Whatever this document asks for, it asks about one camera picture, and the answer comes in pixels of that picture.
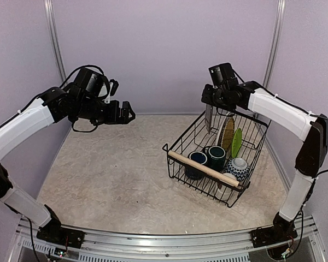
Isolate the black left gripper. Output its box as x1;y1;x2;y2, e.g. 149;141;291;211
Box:
76;97;136;126

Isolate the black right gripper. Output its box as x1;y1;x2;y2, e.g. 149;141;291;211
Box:
201;83;229;109

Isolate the grey reindeer plate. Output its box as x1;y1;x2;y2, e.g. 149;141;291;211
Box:
204;104;213;134

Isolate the yellow woven pattern plate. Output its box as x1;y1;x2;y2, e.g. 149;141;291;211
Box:
219;116;235;151

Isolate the black white striped plate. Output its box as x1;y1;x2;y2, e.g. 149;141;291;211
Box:
215;115;235;151

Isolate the green leaf shaped plate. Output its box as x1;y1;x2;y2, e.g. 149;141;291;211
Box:
231;128;242;158

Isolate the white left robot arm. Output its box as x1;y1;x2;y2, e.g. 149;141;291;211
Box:
0;84;136;243

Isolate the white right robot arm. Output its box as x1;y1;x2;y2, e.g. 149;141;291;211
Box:
201;81;328;242

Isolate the dark green mug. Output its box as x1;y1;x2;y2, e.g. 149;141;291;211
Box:
203;145;226;172

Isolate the dark blue mug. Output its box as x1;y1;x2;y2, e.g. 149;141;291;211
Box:
184;151;208;180

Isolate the blue white patterned bowl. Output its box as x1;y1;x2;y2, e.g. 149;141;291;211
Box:
224;157;250;182

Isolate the white cup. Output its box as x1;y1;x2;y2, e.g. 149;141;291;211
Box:
214;182;234;202

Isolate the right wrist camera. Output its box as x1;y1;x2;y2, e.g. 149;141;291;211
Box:
208;62;238;88

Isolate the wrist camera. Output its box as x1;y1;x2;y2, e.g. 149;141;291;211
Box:
208;62;238;88
99;79;119;104

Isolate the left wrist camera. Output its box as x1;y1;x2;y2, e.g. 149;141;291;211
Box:
99;79;119;104

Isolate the wooden rack handle near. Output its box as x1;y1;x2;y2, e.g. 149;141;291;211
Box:
168;150;239;187

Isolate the black wire dish rack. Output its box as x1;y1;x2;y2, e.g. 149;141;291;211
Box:
163;106;268;207

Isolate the right aluminium corner post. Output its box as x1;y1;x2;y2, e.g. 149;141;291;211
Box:
263;0;286;89

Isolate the aluminium corner post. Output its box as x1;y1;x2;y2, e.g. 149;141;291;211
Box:
43;0;67;82
263;0;286;89

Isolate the left aluminium corner post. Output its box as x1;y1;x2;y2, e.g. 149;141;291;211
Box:
43;0;67;82

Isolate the aluminium front rail frame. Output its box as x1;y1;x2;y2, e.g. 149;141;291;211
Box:
5;215;327;262

